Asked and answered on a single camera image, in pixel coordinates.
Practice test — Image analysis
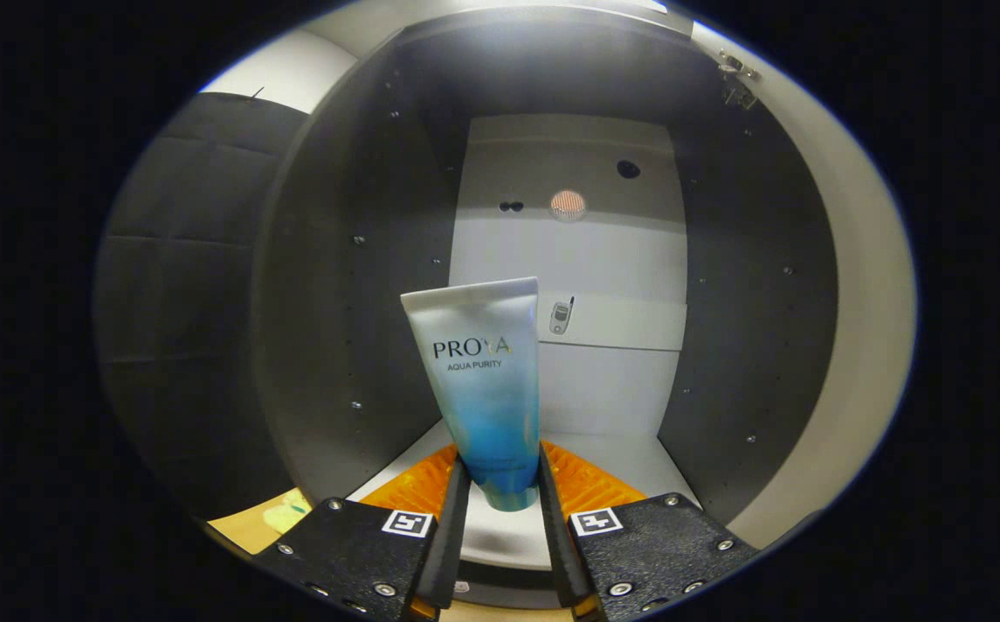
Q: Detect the white blue cosmetic tube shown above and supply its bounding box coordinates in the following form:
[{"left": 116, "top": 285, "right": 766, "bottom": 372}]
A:
[{"left": 400, "top": 276, "right": 541, "bottom": 513}]

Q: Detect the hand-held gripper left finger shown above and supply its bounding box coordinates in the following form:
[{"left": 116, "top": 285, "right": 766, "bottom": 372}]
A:
[{"left": 251, "top": 443, "right": 473, "bottom": 622}]

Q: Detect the black backdrop cloth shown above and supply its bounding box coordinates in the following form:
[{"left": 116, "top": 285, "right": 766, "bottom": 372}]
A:
[{"left": 92, "top": 91, "right": 313, "bottom": 521}]

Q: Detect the metal cabinet hinge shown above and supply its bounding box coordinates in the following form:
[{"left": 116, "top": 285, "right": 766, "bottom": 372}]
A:
[{"left": 718, "top": 50, "right": 763, "bottom": 111}]

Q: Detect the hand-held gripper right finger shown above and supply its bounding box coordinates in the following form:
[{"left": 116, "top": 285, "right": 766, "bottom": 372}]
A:
[{"left": 537, "top": 441, "right": 761, "bottom": 622}]

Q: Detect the pale yellow green item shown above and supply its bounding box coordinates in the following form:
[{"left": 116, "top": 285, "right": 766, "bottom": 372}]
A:
[{"left": 262, "top": 505, "right": 313, "bottom": 534}]

